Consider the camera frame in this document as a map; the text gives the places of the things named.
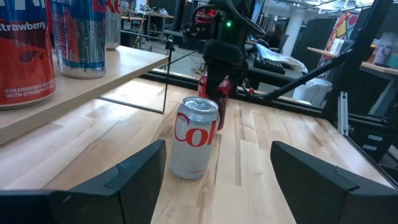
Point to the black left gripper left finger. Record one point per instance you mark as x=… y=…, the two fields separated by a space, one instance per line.
x=124 y=199

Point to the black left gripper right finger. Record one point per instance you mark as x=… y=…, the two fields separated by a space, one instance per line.
x=326 y=199

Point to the red and black Coca-Cola can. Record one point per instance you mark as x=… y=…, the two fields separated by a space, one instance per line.
x=202 y=89

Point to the silver Diet Coke can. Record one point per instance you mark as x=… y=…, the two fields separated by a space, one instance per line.
x=113 y=34
x=192 y=149

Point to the blue silver Red Bull can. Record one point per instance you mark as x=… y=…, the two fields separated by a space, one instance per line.
x=79 y=46

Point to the red strawberry Fanta can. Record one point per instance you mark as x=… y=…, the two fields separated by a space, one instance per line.
x=25 y=62

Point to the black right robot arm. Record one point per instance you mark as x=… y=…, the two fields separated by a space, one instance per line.
x=233 y=18

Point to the wooden shelf with black legs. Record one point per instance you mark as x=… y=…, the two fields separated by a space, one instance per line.
x=124 y=62

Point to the black backlit keyboard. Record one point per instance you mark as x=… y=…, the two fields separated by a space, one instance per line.
x=269 y=63

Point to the person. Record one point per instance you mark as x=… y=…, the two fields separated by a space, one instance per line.
x=275 y=35

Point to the colourful poster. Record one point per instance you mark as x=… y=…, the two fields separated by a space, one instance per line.
x=340 y=31

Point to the wooden background table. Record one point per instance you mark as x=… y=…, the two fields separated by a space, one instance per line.
x=373 y=67

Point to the silver aluminium bracket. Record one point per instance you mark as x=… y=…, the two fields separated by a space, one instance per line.
x=343 y=115

